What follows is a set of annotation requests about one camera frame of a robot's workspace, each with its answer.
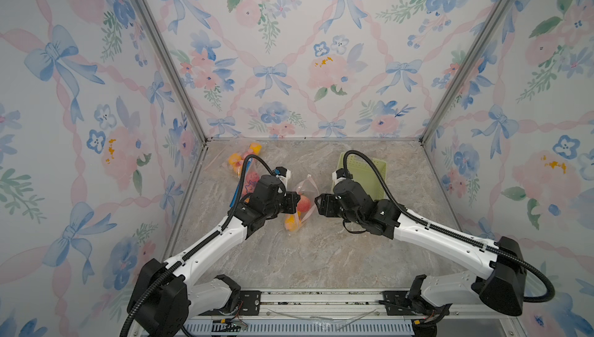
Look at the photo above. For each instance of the yellow peach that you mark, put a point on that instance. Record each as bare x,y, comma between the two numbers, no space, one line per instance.
236,162
255,148
292,223

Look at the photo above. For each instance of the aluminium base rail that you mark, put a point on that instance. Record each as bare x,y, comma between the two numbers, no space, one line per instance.
324,312

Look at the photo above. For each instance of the blue zipper clear bag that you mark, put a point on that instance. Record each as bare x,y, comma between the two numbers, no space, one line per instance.
251,165

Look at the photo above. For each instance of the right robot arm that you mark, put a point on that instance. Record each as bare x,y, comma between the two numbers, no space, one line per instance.
489,279

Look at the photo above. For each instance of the pink peach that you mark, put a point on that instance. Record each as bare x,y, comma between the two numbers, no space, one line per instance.
251,180
304,205

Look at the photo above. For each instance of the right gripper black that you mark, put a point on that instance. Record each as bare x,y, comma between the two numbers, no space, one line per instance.
325,205

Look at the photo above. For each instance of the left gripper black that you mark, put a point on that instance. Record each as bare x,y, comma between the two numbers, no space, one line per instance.
291,201

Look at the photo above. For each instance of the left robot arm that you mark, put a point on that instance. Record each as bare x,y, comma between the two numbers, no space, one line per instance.
168,293

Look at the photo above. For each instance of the pink zipper clear bag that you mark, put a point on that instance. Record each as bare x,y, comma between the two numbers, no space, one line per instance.
219,160
308,191

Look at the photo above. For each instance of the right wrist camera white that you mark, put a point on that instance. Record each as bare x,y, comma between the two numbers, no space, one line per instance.
341,175

